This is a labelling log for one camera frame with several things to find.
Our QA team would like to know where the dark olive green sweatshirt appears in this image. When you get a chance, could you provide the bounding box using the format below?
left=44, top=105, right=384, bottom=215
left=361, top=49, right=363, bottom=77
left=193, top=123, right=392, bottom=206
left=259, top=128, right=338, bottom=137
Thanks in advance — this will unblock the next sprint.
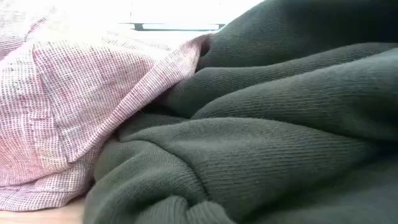
left=82, top=0, right=398, bottom=224

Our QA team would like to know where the pink woven garment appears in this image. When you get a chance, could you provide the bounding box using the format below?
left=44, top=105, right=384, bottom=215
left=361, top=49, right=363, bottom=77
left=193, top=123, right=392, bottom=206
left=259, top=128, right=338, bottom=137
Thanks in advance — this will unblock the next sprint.
left=0, top=0, right=215, bottom=212

